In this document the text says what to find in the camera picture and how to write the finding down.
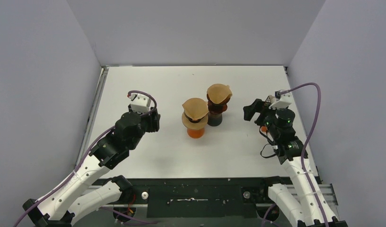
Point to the round wooden ring stand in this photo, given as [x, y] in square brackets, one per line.
[194, 124]

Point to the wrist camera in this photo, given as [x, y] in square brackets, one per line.
[140, 103]
[281, 99]

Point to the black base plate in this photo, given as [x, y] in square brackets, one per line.
[200, 197]

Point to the orange translucent dripper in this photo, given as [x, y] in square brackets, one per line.
[195, 133]

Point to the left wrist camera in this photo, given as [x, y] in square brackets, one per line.
[140, 103]

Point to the amber plastic coffee dripper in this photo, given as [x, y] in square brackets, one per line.
[218, 108]

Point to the brown paper coffee filter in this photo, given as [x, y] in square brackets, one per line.
[217, 93]

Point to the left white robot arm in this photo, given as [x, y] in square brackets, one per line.
[68, 203]

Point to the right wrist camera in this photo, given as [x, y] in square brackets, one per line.
[281, 99]

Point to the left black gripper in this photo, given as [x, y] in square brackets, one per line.
[153, 120]

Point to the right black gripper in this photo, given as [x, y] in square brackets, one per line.
[258, 106]

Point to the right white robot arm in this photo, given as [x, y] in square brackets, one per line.
[308, 208]

